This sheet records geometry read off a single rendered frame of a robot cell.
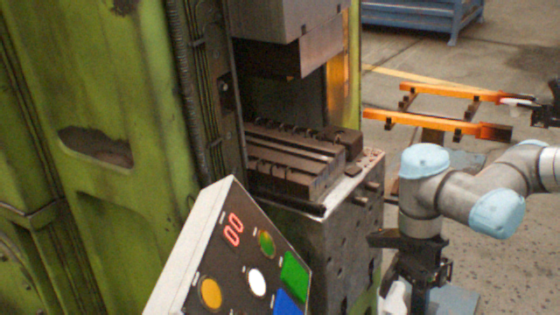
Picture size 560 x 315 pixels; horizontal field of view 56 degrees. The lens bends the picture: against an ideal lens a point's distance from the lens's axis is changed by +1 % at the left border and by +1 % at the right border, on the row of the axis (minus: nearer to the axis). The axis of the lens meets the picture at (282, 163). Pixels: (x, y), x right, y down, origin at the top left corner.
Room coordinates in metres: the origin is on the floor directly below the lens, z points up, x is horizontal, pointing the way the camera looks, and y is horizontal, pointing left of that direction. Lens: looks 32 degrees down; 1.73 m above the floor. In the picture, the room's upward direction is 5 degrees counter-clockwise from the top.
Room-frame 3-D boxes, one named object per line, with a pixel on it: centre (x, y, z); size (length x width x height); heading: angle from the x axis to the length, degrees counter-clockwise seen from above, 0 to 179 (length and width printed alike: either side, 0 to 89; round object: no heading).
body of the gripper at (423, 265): (0.71, -0.23, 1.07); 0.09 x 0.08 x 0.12; 31
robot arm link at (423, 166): (0.71, -0.23, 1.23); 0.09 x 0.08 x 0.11; 39
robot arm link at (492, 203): (0.65, -0.30, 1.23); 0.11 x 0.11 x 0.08; 39
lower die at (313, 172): (1.30, 0.05, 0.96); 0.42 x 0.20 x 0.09; 54
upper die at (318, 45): (1.30, 0.05, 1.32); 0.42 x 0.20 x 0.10; 54
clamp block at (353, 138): (1.36, -0.17, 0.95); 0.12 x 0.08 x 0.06; 54
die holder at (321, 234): (1.35, 0.03, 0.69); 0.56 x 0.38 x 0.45; 54
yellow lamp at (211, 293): (0.57, 0.12, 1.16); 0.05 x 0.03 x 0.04; 144
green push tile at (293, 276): (0.75, 0.00, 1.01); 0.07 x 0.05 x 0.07; 169
